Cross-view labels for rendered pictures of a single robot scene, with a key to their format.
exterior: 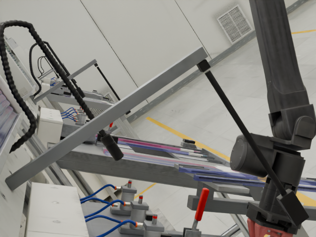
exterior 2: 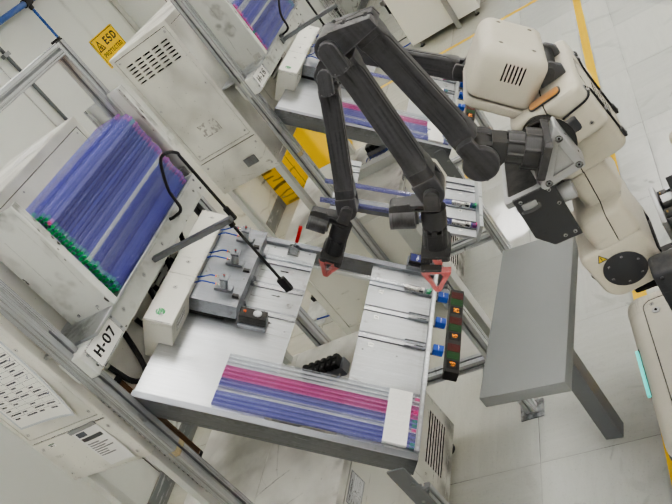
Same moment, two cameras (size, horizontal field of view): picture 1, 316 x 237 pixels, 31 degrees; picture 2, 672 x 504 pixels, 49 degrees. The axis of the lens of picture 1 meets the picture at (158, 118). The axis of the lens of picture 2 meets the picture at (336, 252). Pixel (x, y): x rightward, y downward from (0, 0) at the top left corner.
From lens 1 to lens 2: 1.50 m
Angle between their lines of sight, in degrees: 39
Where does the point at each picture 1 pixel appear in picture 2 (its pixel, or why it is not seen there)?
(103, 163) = (317, 123)
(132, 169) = not seen: hidden behind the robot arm
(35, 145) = (262, 108)
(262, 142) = (321, 216)
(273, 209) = (328, 252)
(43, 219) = (183, 259)
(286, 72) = (339, 177)
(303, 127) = (343, 214)
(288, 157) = (336, 228)
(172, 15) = not seen: outside the picture
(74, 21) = not seen: outside the picture
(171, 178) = (373, 139)
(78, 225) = (197, 266)
